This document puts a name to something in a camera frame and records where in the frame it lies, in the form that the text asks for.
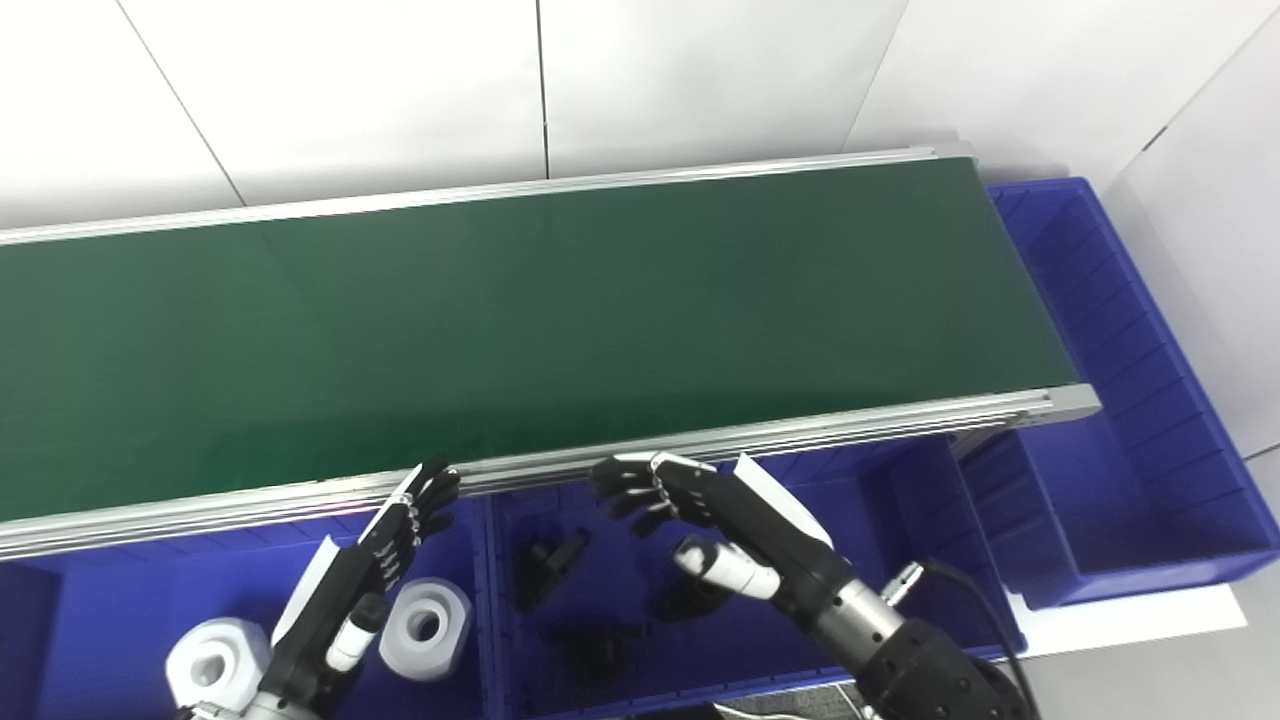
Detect black flanged part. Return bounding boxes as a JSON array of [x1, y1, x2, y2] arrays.
[[540, 620, 646, 683]]

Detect blue bin with black parts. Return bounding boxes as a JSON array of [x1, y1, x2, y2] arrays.
[[485, 435, 1027, 720]]

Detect blue bin with white parts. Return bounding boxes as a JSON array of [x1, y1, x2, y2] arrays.
[[0, 480, 501, 720]]

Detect black bracket part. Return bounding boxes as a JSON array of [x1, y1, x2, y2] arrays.
[[515, 528, 591, 613]]

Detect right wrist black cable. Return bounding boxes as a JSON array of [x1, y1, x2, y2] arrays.
[[885, 560, 1031, 703]]

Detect green conveyor belt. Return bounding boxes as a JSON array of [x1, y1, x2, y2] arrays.
[[0, 140, 1102, 561], [0, 155, 1081, 523]]

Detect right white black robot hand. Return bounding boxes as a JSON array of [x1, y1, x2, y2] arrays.
[[590, 452, 853, 616]]

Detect long empty blue bin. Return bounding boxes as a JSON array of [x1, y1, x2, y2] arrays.
[[950, 178, 1280, 611]]

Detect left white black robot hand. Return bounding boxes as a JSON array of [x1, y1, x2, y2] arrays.
[[265, 455, 463, 701]]

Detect white hexagonal part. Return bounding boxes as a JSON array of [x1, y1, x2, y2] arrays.
[[165, 618, 273, 713], [380, 578, 472, 683]]

